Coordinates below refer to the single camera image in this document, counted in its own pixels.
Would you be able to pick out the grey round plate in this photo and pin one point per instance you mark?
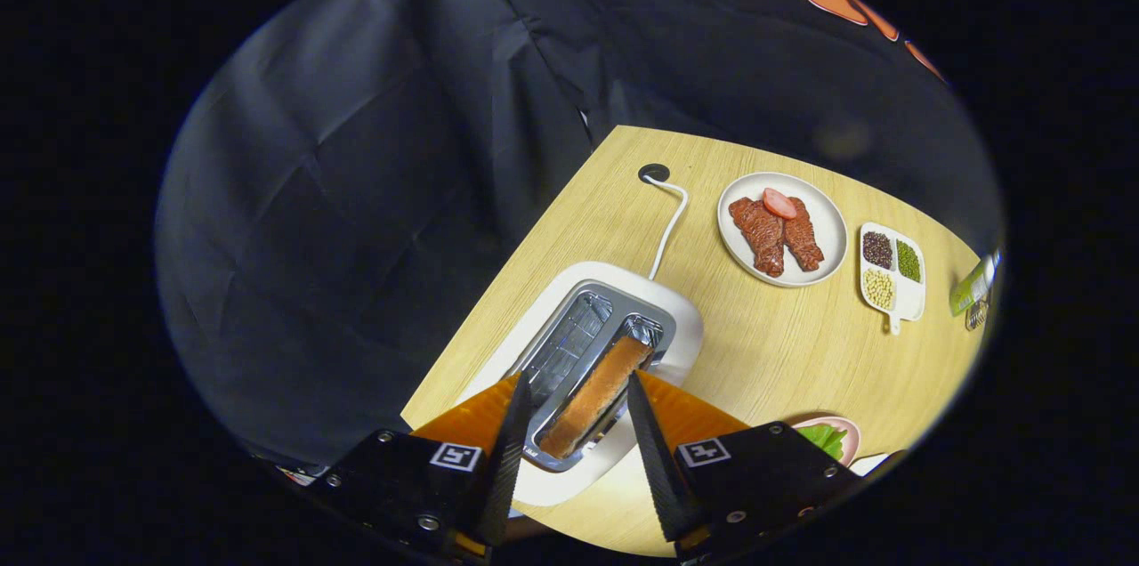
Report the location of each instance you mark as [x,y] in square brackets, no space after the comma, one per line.
[827,228]

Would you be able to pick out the white rectangular dish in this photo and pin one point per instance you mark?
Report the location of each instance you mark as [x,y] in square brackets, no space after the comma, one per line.
[868,462]

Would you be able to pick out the pink sausage slice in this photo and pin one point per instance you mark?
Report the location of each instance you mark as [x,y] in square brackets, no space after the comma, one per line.
[779,203]

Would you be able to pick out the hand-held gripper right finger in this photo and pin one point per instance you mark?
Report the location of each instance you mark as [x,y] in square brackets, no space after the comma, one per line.
[654,459]

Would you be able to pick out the white divided dish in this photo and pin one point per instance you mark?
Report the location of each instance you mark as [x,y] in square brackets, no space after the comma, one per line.
[908,303]

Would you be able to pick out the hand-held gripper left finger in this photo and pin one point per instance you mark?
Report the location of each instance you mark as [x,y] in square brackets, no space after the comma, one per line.
[507,459]

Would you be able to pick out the silver green-labelled bottle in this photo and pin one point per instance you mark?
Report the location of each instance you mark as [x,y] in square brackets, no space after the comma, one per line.
[972,286]

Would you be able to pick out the pile of dark red beans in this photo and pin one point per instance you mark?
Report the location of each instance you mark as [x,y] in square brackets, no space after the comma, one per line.
[877,250]

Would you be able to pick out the brown grilled meat piece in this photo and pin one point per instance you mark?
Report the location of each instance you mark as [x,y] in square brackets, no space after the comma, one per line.
[803,241]
[763,237]

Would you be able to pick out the cream white toaster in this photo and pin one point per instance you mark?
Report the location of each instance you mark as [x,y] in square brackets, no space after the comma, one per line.
[676,343]

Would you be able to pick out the pile of yellow beans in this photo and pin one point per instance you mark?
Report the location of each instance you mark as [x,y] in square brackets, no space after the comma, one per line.
[879,288]

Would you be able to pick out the pink round plate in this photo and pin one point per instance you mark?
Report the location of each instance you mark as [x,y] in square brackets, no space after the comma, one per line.
[852,437]

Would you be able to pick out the toasted bread slice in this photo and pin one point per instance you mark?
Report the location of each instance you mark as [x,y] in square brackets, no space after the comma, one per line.
[596,397]

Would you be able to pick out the green lettuce leaf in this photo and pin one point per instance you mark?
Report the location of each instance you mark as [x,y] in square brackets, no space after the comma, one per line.
[823,440]

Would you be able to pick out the pile of green beans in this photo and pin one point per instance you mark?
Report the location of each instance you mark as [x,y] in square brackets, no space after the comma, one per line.
[908,261]

